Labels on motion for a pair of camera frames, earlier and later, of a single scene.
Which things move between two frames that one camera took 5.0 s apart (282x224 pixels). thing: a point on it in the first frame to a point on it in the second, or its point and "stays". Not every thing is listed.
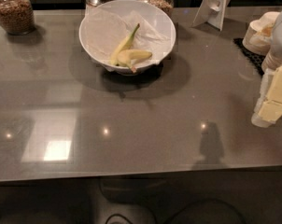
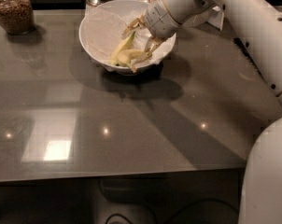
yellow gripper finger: x=272 y=110 to x=152 y=45
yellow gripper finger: x=280 y=87 to x=142 y=20
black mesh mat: x=255 y=60 stays
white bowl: x=127 y=36 stays
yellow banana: x=125 y=57 stays
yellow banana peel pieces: x=124 y=45 stays
